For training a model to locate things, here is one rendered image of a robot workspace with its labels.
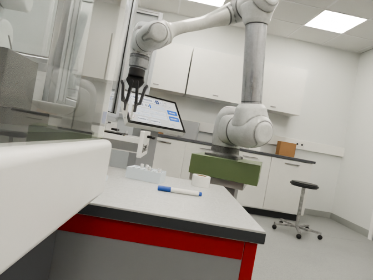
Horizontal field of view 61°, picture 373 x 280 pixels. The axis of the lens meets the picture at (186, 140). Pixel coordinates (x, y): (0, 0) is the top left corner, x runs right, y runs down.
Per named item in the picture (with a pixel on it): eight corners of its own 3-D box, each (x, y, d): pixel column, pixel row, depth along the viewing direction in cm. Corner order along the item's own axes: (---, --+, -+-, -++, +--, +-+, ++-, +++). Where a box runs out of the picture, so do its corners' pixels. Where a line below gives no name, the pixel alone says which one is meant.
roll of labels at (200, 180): (193, 186, 116) (195, 175, 116) (188, 183, 123) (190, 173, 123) (211, 189, 118) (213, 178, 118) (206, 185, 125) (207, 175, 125)
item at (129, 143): (143, 150, 154) (145, 138, 154) (136, 153, 128) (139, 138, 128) (61, 135, 152) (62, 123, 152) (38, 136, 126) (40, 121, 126)
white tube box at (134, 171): (164, 181, 116) (166, 171, 116) (159, 184, 108) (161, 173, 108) (132, 174, 118) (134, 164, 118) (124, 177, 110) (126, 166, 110)
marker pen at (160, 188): (200, 196, 99) (201, 191, 99) (201, 197, 98) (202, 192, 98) (157, 189, 97) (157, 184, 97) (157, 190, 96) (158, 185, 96)
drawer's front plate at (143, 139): (146, 153, 155) (150, 131, 155) (140, 158, 126) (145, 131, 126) (143, 153, 155) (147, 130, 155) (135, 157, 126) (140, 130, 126)
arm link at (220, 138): (230, 146, 184) (236, 109, 183) (248, 150, 167) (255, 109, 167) (206, 143, 177) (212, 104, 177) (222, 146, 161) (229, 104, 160)
